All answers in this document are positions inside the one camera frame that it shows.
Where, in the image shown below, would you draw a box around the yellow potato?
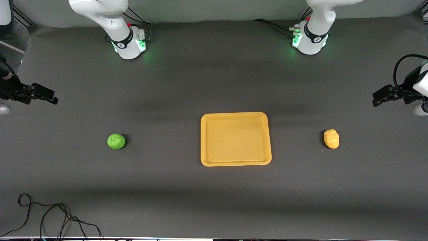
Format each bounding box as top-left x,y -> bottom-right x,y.
323,129 -> 340,149

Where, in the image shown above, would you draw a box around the green apple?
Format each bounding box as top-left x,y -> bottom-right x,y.
107,134 -> 126,150

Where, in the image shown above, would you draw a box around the yellow plastic tray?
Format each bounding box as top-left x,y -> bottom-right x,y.
200,112 -> 272,167

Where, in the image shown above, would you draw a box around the thin white rod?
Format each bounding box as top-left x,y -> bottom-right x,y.
0,40 -> 26,54

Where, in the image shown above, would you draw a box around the dark grey table mat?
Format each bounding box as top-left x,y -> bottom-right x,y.
0,12 -> 428,240

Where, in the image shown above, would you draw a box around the black frame rail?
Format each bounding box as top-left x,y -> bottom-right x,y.
13,6 -> 36,27

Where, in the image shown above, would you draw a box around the black loose looped cable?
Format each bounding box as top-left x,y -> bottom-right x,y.
0,193 -> 103,240

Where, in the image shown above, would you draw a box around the black left arm base cables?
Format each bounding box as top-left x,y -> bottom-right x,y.
253,7 -> 312,38

